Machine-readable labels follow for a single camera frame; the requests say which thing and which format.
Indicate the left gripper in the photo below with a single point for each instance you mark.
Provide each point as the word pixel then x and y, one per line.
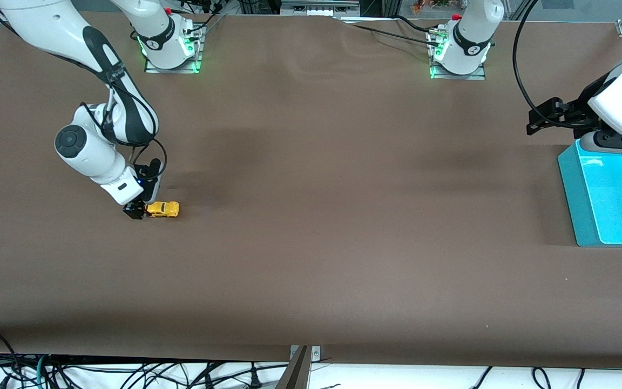
pixel 579 109

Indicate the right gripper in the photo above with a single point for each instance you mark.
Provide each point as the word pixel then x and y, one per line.
pixel 134 210

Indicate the yellow toy beetle car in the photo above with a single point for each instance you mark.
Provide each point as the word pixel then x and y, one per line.
pixel 163 209

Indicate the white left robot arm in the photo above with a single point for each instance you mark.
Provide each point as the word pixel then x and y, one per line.
pixel 470 32

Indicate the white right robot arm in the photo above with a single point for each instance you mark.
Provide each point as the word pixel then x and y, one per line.
pixel 30 21

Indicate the teal plastic bin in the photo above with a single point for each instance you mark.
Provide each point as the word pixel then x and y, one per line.
pixel 613 200

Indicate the orange background objects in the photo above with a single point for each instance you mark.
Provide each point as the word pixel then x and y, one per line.
pixel 430 5

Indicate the grey metal rack unit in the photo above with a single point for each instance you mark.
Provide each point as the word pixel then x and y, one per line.
pixel 319 6

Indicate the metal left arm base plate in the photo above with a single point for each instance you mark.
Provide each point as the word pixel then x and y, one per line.
pixel 459 76

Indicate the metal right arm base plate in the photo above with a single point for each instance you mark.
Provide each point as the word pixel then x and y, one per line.
pixel 198 51

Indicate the dark wedge post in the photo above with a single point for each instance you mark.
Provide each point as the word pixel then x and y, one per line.
pixel 296 373

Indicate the small metal table bracket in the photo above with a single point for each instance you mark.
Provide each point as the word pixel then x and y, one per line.
pixel 316 354

